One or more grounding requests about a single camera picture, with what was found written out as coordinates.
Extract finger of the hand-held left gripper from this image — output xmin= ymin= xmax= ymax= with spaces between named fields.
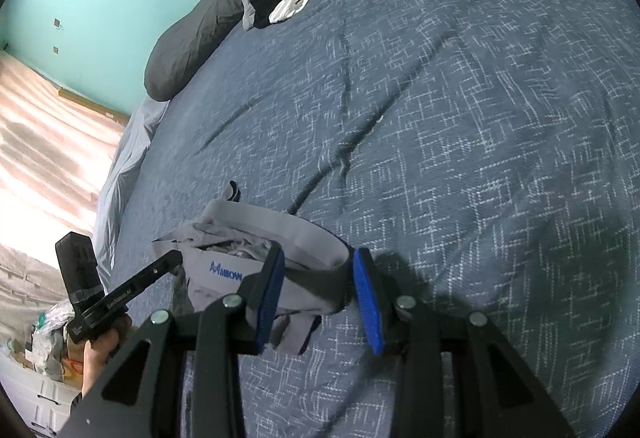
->
xmin=130 ymin=250 xmax=184 ymax=299

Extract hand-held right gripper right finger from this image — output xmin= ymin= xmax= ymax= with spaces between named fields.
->
xmin=351 ymin=247 xmax=576 ymax=438

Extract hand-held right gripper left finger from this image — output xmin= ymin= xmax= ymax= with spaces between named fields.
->
xmin=60 ymin=245 xmax=287 ymax=438

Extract grey shorts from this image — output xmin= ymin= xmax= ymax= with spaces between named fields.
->
xmin=151 ymin=180 xmax=351 ymax=355

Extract person's left hand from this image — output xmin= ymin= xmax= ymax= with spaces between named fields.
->
xmin=80 ymin=314 xmax=134 ymax=399

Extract light grey-blue blanket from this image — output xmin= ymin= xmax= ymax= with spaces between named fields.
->
xmin=95 ymin=96 xmax=171 ymax=279

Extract pink curtain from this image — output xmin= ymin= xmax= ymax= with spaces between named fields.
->
xmin=0 ymin=50 xmax=132 ymax=319

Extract white plastic storage box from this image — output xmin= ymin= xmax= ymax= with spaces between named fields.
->
xmin=0 ymin=353 xmax=81 ymax=434

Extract wooden window trim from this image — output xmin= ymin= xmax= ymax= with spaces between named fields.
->
xmin=57 ymin=88 xmax=132 ymax=125

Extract blue patterned bed cover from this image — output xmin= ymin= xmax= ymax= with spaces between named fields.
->
xmin=107 ymin=0 xmax=640 ymax=438

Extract light grey garment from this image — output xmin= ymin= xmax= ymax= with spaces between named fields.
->
xmin=240 ymin=0 xmax=261 ymax=31

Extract white garment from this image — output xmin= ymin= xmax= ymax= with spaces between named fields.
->
xmin=268 ymin=0 xmax=323 ymax=24

